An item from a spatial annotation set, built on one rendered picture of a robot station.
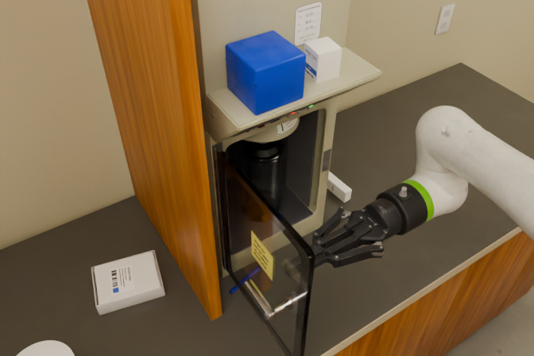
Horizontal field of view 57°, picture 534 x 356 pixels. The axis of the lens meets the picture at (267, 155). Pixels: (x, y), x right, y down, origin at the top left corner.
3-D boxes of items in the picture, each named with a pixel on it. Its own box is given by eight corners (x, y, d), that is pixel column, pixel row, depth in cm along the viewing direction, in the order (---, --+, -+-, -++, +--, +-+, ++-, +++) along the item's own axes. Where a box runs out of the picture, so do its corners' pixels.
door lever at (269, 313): (265, 275, 97) (265, 267, 95) (293, 311, 91) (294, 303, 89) (242, 288, 95) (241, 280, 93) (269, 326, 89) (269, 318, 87)
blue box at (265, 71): (226, 88, 89) (224, 44, 83) (272, 72, 93) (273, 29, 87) (255, 117, 82) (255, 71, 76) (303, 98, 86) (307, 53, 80)
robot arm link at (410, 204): (421, 236, 100) (389, 207, 106) (434, 196, 92) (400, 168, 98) (399, 249, 97) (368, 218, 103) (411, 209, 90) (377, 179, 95)
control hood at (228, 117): (208, 137, 94) (204, 93, 87) (340, 86, 107) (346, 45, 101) (238, 172, 87) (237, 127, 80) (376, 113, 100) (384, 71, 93)
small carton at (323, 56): (302, 70, 93) (303, 41, 89) (325, 63, 95) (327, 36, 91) (315, 83, 90) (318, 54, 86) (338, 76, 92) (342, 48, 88)
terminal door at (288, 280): (229, 268, 122) (219, 146, 95) (300, 372, 103) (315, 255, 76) (226, 270, 121) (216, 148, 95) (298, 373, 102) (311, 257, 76)
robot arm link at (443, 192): (477, 210, 103) (435, 187, 112) (483, 160, 97) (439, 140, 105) (429, 238, 98) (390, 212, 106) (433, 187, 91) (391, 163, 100)
